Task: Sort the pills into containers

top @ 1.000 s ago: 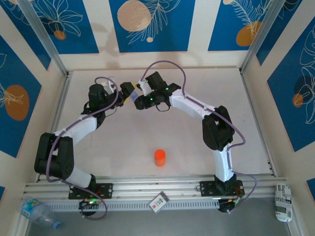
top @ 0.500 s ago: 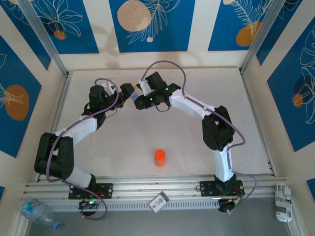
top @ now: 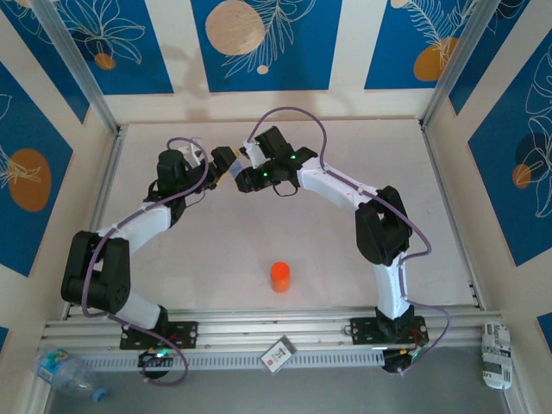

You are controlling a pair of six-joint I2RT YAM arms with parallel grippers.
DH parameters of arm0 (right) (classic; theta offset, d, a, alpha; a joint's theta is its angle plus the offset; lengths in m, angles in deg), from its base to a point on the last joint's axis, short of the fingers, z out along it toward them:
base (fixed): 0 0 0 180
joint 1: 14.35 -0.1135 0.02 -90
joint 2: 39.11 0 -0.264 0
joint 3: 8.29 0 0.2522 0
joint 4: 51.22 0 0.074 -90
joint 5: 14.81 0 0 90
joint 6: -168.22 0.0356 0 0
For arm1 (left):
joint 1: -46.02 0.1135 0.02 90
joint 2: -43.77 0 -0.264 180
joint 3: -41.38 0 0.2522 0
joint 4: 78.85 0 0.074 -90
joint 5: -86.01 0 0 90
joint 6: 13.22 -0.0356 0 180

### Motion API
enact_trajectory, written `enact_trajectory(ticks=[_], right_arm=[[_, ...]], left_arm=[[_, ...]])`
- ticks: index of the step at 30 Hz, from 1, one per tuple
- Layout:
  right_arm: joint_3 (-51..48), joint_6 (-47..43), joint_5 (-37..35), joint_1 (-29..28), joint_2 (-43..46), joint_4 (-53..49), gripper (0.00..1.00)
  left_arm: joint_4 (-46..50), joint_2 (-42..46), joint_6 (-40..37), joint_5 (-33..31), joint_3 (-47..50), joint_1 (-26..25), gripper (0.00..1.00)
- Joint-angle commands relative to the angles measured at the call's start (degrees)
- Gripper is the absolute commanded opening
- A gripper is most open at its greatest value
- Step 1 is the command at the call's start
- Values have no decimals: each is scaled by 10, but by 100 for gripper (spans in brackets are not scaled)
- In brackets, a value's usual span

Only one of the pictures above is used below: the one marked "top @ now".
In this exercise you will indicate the orange pill bottle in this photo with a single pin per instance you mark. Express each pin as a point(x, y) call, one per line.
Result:
point(280, 278)

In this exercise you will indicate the aluminium side rail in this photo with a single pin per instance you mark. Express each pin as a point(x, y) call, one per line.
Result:
point(438, 172)
point(113, 155)

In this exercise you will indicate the aluminium frame post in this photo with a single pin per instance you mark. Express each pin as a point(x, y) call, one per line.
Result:
point(457, 64)
point(79, 64)

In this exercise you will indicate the clear plastic water bottle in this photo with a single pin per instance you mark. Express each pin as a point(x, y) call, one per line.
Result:
point(64, 375)

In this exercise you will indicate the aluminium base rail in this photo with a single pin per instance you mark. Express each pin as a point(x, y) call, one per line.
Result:
point(241, 330)

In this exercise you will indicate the white and red card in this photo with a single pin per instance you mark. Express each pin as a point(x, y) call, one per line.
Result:
point(278, 355)

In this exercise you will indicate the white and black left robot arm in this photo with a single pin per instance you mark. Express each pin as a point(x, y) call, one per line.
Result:
point(142, 224)

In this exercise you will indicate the blue translucent pill organizer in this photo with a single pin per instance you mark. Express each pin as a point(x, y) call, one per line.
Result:
point(235, 169)

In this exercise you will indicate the newspaper wrapped package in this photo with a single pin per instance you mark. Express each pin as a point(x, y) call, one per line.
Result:
point(496, 353)

